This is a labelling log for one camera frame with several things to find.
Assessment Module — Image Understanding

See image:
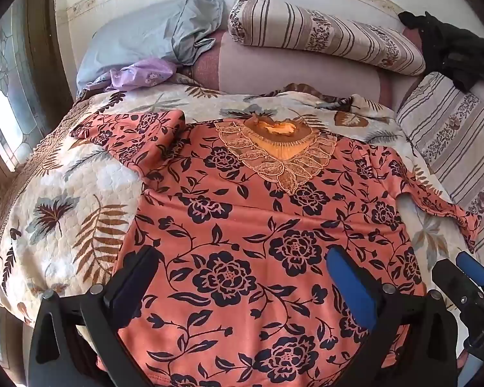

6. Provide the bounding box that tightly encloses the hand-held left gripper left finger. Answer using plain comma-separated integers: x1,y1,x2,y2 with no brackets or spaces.
27,246,167,387

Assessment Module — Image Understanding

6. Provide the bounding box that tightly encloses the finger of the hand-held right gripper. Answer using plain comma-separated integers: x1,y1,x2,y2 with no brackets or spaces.
431,257,476,313
456,251,484,293

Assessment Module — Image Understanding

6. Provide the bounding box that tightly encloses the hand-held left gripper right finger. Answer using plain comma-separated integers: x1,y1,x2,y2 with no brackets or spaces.
326,247,460,387

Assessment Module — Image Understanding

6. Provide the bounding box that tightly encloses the orange floral blouse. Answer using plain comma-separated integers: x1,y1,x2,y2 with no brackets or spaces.
70,109,483,387

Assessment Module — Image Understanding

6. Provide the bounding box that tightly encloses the leaf print quilted blanket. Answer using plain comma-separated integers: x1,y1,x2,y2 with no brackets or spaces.
0,83,484,387

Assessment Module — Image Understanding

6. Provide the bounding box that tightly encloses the striped floral cushion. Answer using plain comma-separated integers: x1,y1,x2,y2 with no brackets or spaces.
395,72,484,264

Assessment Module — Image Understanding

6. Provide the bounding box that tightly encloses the purple floral cloth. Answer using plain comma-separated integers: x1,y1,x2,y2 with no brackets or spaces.
85,58,179,92

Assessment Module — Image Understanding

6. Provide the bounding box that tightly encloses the black cloth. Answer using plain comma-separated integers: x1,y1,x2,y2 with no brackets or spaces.
398,10,484,93

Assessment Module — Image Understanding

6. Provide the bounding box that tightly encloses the pink bed sheet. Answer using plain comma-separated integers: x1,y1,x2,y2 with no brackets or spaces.
181,28,406,110

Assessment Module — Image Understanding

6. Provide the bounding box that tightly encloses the grey pillow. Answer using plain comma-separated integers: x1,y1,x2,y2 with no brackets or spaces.
76,0,227,98

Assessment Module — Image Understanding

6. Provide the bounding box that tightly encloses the striped bolster pillow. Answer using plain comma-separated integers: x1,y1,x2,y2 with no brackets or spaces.
228,0,427,76

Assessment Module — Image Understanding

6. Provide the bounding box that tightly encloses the brown wooden frame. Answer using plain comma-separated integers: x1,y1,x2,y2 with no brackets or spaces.
24,0,71,130

